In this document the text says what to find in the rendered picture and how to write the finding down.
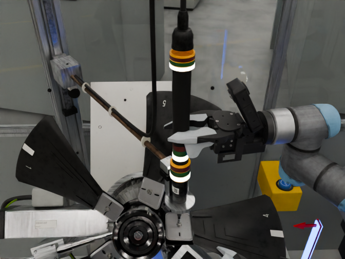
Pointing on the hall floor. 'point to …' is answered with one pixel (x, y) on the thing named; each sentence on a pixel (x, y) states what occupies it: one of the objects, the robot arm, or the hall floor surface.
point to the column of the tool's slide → (73, 129)
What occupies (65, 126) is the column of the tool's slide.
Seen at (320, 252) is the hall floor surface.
